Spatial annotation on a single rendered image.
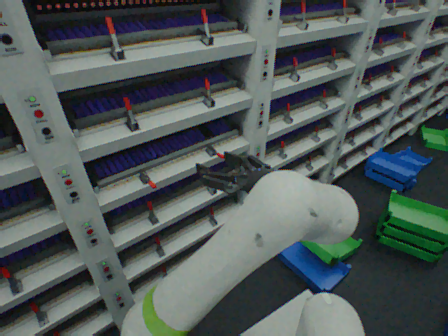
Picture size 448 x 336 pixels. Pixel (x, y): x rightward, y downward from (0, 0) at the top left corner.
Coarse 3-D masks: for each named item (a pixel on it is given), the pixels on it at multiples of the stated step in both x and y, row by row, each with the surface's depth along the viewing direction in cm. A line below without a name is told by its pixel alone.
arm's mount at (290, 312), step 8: (304, 296) 89; (288, 304) 87; (296, 304) 87; (304, 304) 87; (280, 312) 85; (288, 312) 85; (296, 312) 85; (264, 320) 83; (272, 320) 83; (280, 320) 83; (288, 320) 83; (296, 320) 83; (256, 328) 81; (264, 328) 81; (272, 328) 81; (280, 328) 81; (288, 328) 81; (296, 328) 81
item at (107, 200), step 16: (240, 128) 110; (224, 144) 106; (240, 144) 108; (192, 160) 98; (208, 160) 100; (96, 176) 86; (160, 176) 91; (176, 176) 94; (96, 192) 82; (112, 192) 84; (128, 192) 85; (144, 192) 89; (112, 208) 84
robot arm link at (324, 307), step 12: (312, 300) 63; (324, 300) 63; (336, 300) 63; (312, 312) 61; (324, 312) 60; (336, 312) 60; (348, 312) 60; (300, 324) 64; (312, 324) 59; (324, 324) 58; (336, 324) 58; (348, 324) 58; (360, 324) 59
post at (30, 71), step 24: (24, 24) 51; (24, 48) 53; (0, 72) 52; (24, 72) 54; (48, 96) 59; (24, 120) 58; (48, 144) 63; (72, 144) 67; (48, 168) 66; (72, 168) 70; (72, 216) 76; (96, 216) 81; (96, 264) 89; (120, 264) 96; (120, 312) 109
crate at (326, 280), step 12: (288, 252) 147; (300, 252) 147; (312, 252) 148; (288, 264) 139; (300, 264) 141; (312, 264) 141; (324, 264) 141; (348, 264) 133; (300, 276) 135; (312, 276) 136; (324, 276) 136; (336, 276) 136; (312, 288) 131; (324, 288) 123
